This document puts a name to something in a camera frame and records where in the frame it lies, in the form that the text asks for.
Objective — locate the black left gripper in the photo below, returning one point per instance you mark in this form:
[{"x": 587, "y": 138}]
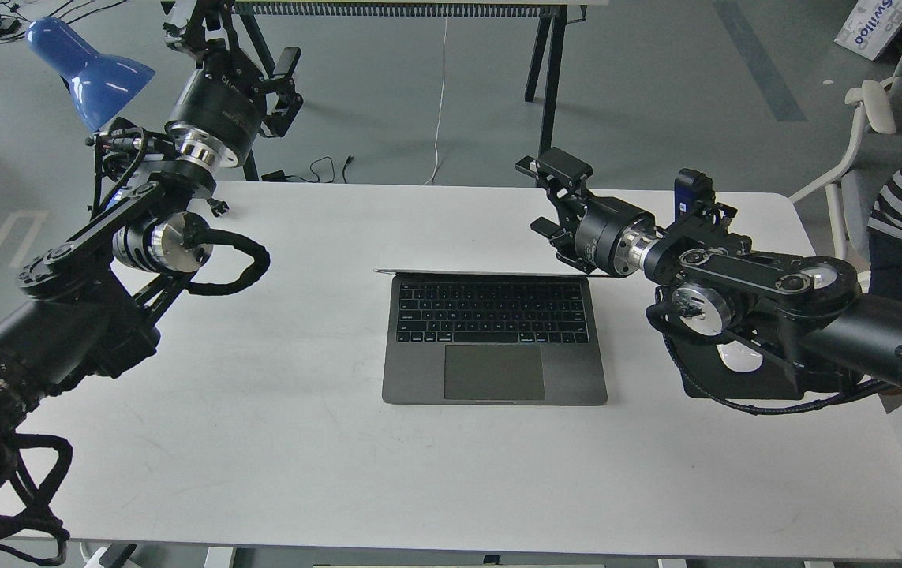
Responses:
[{"x": 210, "y": 105}]

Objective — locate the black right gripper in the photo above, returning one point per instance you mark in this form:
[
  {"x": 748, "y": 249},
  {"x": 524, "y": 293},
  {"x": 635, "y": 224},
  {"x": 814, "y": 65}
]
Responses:
[{"x": 612, "y": 235}]

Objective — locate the grey laptop computer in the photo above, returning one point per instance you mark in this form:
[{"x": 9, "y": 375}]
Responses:
[{"x": 492, "y": 338}]

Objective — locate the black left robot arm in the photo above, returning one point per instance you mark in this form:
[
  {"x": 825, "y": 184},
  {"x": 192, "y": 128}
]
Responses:
[{"x": 93, "y": 303}]

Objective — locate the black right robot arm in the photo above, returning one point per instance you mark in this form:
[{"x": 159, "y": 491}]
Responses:
[{"x": 805, "y": 313}]

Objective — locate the blue desk lamp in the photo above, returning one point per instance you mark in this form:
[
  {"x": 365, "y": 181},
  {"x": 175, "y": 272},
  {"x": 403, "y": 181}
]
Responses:
[{"x": 100, "y": 85}]

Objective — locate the black mouse pad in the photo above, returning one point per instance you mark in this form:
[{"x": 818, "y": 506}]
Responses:
[{"x": 729, "y": 372}]

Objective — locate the white computer mouse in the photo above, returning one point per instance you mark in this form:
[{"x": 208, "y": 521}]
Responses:
[{"x": 739, "y": 358}]

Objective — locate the white grey chair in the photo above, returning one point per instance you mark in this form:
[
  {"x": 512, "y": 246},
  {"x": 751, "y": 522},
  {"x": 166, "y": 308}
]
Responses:
[{"x": 873, "y": 154}]

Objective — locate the white cardboard box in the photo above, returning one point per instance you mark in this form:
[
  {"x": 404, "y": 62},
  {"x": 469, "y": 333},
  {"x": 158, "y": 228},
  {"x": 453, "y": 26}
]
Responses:
[{"x": 873, "y": 29}]

